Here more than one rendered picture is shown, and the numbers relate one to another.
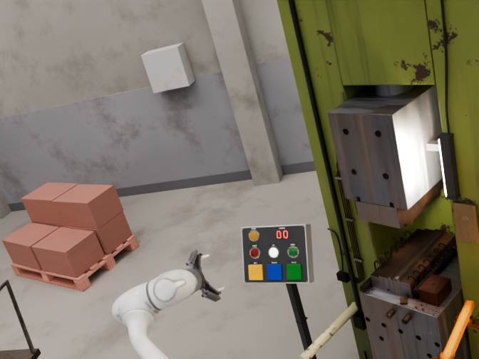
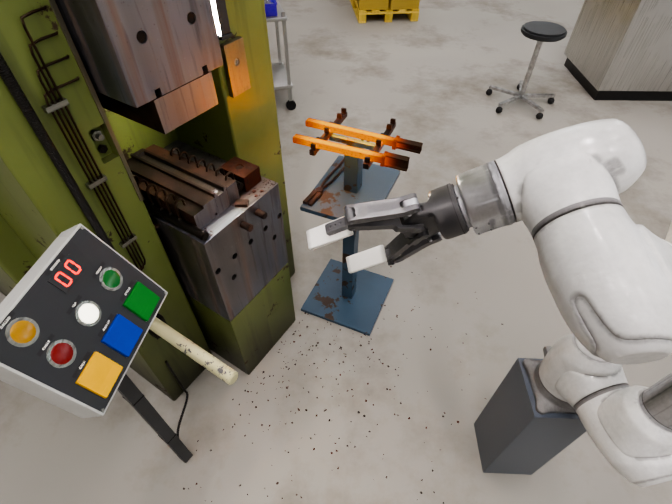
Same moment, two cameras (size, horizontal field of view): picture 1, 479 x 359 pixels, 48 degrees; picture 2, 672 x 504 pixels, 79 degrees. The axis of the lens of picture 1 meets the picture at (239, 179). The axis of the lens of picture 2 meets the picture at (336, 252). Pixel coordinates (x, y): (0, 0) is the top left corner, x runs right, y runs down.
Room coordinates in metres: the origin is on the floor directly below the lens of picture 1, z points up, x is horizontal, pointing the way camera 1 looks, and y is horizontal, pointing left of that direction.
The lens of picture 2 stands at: (1.93, 0.61, 1.85)
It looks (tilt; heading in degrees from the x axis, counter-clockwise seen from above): 47 degrees down; 251
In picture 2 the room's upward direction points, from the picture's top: straight up
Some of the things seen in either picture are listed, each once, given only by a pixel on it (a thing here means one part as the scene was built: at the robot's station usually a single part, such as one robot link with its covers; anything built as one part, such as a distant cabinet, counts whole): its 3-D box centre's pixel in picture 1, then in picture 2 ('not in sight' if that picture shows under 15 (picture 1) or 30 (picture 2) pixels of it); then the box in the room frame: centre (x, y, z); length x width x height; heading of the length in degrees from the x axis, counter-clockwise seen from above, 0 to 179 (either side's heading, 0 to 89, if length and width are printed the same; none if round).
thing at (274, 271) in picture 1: (274, 272); (121, 335); (2.24, -0.04, 1.01); 0.07 x 0.05 x 0.07; 63
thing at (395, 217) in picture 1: (403, 191); (137, 83); (2.08, -0.67, 1.32); 0.42 x 0.20 x 0.10; 128
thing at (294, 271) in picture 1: (294, 271); (141, 301); (2.19, -0.13, 1.01); 0.07 x 0.05 x 0.07; 63
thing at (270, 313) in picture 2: not in sight; (224, 294); (2.05, -0.71, 0.23); 0.56 x 0.38 x 0.47; 128
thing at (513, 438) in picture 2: not in sight; (525, 422); (1.07, 0.31, 0.30); 0.20 x 0.20 x 0.60; 68
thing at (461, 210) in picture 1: (467, 222); (236, 67); (1.79, -0.80, 1.27); 0.09 x 0.02 x 0.17; 38
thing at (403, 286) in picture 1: (414, 259); (174, 183); (2.08, -0.67, 0.96); 0.42 x 0.20 x 0.09; 128
